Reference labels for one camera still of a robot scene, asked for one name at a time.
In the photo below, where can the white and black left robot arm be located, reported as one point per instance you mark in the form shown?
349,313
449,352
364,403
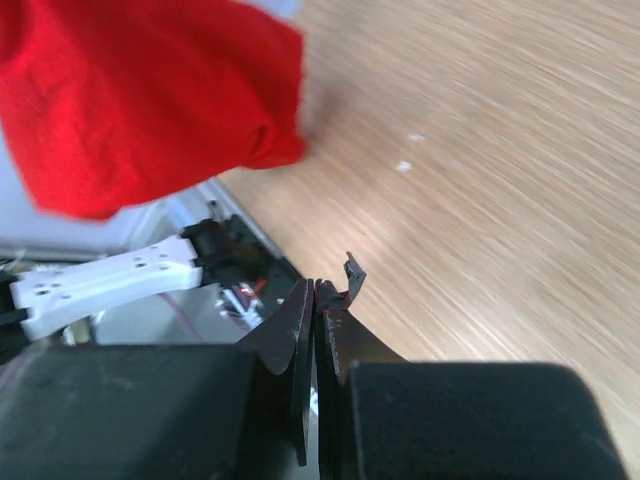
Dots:
45,302

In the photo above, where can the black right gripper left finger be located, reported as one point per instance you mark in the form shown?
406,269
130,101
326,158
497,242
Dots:
220,411

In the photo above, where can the red t-shirt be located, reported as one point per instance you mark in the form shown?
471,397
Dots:
112,104

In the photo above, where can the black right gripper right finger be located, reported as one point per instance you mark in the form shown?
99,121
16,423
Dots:
384,417

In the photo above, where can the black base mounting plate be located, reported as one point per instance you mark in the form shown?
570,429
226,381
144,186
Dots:
251,280

